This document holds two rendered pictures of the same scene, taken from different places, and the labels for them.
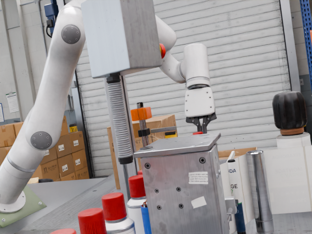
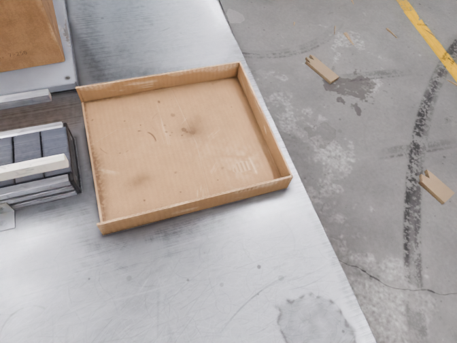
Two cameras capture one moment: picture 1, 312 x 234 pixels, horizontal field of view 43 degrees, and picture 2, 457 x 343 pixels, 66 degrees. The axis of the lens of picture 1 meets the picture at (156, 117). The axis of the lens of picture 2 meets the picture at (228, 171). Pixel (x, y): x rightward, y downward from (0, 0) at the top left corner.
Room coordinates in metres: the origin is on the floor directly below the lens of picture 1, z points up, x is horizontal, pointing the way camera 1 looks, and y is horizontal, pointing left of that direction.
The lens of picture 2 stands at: (1.83, -0.64, 1.34)
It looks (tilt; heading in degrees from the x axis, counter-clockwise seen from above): 60 degrees down; 45
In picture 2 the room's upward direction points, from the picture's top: 12 degrees clockwise
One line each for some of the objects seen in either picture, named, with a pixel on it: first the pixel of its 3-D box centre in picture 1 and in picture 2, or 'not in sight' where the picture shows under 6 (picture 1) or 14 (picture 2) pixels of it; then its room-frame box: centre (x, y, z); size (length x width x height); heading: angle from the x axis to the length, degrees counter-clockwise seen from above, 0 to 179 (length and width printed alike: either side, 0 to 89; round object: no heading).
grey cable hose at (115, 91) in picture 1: (119, 118); not in sight; (0.92, 0.08, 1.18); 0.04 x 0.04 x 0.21
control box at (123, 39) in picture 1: (120, 33); not in sight; (0.97, 0.05, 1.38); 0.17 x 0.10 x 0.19; 38
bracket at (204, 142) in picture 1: (180, 143); not in sight; (0.61, -0.03, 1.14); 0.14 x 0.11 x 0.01; 163
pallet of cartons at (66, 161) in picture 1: (38, 164); not in sight; (5.13, 1.60, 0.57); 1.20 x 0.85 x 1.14; 163
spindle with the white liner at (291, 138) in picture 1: (294, 147); not in sight; (1.04, -0.35, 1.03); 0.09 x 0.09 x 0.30
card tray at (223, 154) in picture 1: (230, 158); (180, 137); (2.00, -0.34, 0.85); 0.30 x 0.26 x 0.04; 163
